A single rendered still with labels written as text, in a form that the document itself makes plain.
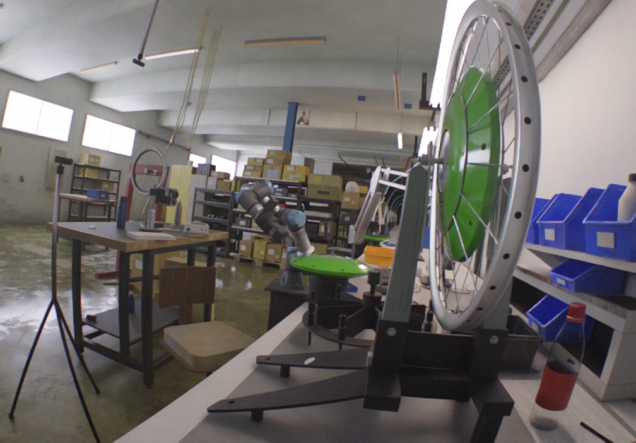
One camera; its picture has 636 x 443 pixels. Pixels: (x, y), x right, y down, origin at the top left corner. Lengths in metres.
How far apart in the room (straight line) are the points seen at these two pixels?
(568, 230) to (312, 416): 0.75
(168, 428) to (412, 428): 0.38
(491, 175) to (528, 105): 0.11
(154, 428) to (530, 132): 0.59
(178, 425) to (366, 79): 6.56
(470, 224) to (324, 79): 6.55
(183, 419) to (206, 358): 0.90
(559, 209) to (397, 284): 0.75
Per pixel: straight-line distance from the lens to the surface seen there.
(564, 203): 1.17
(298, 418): 0.60
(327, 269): 1.15
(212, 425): 0.56
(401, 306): 0.54
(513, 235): 0.34
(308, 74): 7.06
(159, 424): 0.56
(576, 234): 0.98
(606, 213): 0.90
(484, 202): 0.42
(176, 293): 1.77
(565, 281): 0.98
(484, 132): 0.43
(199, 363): 1.46
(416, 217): 0.53
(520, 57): 0.37
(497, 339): 0.59
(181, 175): 8.30
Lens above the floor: 1.26
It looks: 1 degrees up
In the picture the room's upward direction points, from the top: 6 degrees clockwise
